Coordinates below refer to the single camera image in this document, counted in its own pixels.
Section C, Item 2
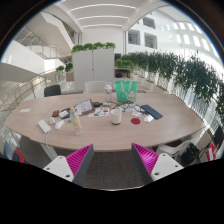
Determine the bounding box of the black cables bundle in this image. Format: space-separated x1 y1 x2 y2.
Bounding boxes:
111 101 148 114

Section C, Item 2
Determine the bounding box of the black office chair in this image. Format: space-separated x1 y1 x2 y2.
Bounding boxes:
44 85 61 97

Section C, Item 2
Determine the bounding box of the white paper note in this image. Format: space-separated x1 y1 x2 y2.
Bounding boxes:
20 108 31 113

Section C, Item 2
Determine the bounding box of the clear plastic water bottle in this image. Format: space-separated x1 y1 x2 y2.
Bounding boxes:
70 107 83 135

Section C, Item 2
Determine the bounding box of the white tissue packet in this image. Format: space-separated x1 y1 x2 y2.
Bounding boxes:
144 115 154 123

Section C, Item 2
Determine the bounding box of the red round coaster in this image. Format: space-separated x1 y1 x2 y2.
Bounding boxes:
131 118 141 125

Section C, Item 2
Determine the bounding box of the white chair right side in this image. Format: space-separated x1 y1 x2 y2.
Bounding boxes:
156 130 203 157

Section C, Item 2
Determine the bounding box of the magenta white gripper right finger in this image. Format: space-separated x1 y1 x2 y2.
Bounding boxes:
131 143 182 185

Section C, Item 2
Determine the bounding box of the green tote bag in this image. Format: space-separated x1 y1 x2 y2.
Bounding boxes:
115 80 137 102

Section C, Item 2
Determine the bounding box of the white cabinet with plants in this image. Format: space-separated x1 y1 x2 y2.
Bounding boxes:
71 42 115 91

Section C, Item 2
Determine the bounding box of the small white earbuds case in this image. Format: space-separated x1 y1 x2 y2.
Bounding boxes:
49 117 55 125

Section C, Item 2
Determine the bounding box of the white office chair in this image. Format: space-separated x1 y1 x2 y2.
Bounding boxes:
85 81 107 93

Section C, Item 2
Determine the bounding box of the white power adapter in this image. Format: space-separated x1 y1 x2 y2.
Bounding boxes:
38 120 51 134

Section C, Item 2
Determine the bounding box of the hedge planter row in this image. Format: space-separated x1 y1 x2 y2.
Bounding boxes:
115 52 224 124

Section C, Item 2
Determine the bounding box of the white paper cup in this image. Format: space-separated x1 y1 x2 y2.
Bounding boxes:
111 109 122 125

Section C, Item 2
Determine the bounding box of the colourful sticker sheet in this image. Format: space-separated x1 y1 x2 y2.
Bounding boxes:
89 107 110 117

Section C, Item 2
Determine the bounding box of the white computer mouse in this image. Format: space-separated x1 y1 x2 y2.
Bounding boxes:
55 120 64 130

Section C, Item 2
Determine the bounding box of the tall clear bottle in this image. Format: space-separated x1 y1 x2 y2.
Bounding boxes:
105 84 112 103

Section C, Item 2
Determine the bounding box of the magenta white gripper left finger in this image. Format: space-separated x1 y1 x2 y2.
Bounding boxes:
44 144 94 186

